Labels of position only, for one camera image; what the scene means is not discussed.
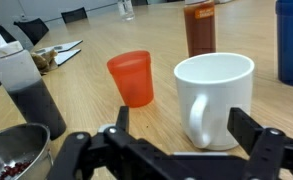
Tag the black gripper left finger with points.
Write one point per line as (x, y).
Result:
(86, 153)

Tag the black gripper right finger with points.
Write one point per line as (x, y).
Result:
(276, 153)

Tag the white ceramic mug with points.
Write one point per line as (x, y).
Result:
(216, 96)

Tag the dark red berries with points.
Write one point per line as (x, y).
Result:
(14, 168)

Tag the round metal bowl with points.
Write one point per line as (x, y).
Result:
(12, 143)

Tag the half-full dark sauce squeeze bottle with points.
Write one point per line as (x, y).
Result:
(29, 100)

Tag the large orange plastic cup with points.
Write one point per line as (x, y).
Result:
(132, 80)

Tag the crumpled brown paper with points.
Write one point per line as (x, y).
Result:
(44, 61)

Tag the blue plastic cup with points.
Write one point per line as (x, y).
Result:
(292, 43)

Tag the red-brown sauce squeeze bottle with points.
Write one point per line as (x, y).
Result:
(199, 33)

